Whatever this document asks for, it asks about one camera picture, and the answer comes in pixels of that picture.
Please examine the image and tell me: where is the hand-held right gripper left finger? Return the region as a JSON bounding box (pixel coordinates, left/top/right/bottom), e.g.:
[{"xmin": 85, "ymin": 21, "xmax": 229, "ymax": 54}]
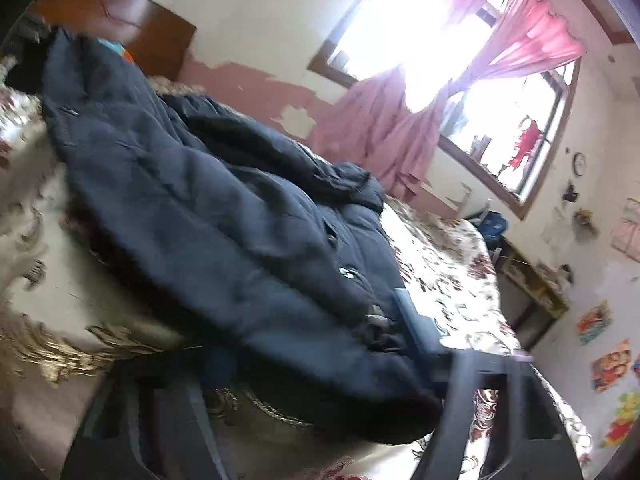
[{"xmin": 60, "ymin": 346, "xmax": 237, "ymax": 480}]

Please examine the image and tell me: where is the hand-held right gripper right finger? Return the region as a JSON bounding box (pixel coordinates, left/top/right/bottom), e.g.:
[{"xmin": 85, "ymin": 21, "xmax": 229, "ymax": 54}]
[{"xmin": 391, "ymin": 286, "xmax": 584, "ymax": 480}]

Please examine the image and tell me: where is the black padded jacket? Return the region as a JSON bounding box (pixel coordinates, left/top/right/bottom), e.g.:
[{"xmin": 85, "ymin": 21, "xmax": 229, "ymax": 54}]
[{"xmin": 5, "ymin": 25, "xmax": 446, "ymax": 446}]

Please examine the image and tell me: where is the floral satin bedspread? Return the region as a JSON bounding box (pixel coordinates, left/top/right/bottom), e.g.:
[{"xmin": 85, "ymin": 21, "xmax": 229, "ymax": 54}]
[{"xmin": 0, "ymin": 55, "xmax": 596, "ymax": 480}]

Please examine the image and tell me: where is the orange brown blue striped pillow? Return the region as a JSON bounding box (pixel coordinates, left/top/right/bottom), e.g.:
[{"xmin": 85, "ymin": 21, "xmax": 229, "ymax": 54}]
[{"xmin": 100, "ymin": 40, "xmax": 136, "ymax": 63}]

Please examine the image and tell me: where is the blue bag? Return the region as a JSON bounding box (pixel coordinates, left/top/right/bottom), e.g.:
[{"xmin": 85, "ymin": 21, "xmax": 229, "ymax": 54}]
[{"xmin": 465, "ymin": 210, "xmax": 508, "ymax": 251}]

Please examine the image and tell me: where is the wooden headboard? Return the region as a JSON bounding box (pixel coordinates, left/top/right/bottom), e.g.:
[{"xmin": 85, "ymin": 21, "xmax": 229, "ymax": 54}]
[{"xmin": 30, "ymin": 0, "xmax": 197, "ymax": 82}]

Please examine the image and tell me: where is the wooden shelf desk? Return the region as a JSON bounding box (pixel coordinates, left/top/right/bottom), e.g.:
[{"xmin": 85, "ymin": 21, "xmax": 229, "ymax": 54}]
[{"xmin": 492, "ymin": 237, "xmax": 573, "ymax": 351}]

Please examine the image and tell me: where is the red hanging garment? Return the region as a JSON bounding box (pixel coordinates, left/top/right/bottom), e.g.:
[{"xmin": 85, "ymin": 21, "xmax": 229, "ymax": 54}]
[{"xmin": 507, "ymin": 116, "xmax": 546, "ymax": 171}]

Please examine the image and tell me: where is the pink curtain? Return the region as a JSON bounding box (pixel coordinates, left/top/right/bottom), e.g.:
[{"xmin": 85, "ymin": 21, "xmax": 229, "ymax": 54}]
[
  {"xmin": 385, "ymin": 0, "xmax": 586, "ymax": 203},
  {"xmin": 307, "ymin": 0, "xmax": 506, "ymax": 171}
]

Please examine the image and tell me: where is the brown framed window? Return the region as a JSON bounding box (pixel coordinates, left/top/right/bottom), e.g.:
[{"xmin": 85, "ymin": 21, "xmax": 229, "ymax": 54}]
[{"xmin": 307, "ymin": 0, "xmax": 636, "ymax": 221}]

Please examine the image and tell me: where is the colourful wall sticker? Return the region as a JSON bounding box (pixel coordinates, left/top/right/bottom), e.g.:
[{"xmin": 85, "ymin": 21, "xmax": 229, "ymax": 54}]
[
  {"xmin": 577, "ymin": 301, "xmax": 614, "ymax": 345},
  {"xmin": 591, "ymin": 338, "xmax": 632, "ymax": 392}
]

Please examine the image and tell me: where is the pink wall calendar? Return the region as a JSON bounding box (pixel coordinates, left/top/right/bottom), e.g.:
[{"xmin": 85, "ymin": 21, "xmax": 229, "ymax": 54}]
[{"xmin": 611, "ymin": 199, "xmax": 640, "ymax": 263}]

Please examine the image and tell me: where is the yellow green wall sticker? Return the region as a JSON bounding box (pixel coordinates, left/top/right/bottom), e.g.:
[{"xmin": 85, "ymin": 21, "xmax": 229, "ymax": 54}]
[{"xmin": 601, "ymin": 390, "xmax": 640, "ymax": 449}]

